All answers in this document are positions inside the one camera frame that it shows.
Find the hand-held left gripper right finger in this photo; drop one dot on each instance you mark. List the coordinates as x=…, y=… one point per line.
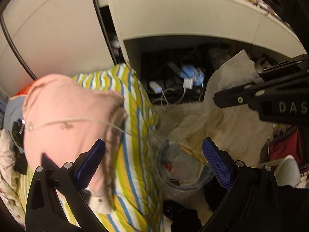
x=217, y=166

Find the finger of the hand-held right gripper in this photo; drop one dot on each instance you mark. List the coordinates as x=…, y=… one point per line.
x=231, y=98
x=284, y=65

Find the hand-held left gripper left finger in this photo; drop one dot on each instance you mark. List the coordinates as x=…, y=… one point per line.
x=90, y=164

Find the translucent plastic bag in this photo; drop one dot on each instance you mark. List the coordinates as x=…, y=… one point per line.
x=224, y=120

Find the clear round trash bin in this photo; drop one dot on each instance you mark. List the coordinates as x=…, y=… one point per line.
x=178, y=176

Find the red bag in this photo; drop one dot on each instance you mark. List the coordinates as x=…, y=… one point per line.
x=287, y=145

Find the grey fluffy item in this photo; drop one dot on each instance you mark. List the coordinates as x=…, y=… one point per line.
x=218, y=55

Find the blue plastic item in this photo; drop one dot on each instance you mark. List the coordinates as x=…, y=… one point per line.
x=190, y=72

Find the white rounded container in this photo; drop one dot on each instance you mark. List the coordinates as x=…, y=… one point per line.
x=287, y=169

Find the dark blurred object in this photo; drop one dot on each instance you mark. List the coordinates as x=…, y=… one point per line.
x=289, y=4

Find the black garment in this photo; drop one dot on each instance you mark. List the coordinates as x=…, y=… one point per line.
x=178, y=215

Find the pink garment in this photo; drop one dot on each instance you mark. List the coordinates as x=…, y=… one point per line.
x=67, y=106

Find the striped bedsheet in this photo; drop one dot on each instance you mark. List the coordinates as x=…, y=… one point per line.
x=135, y=116

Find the black printed item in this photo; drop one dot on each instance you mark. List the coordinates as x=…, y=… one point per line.
x=18, y=137

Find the white charger with blue light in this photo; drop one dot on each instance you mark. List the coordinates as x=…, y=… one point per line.
x=154, y=87

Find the floral blanket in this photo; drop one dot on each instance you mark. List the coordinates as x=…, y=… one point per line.
x=9, y=169

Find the black power strip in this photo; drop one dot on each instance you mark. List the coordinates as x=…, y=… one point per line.
x=154, y=65

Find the white desk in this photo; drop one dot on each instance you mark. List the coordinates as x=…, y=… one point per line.
x=193, y=17

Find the blue-grey pillow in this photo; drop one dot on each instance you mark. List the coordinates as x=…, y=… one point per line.
x=14, y=111

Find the red patterned pillow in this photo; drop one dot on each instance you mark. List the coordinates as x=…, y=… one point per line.
x=23, y=90

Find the white wardrobe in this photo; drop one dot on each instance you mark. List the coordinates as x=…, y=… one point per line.
x=60, y=29

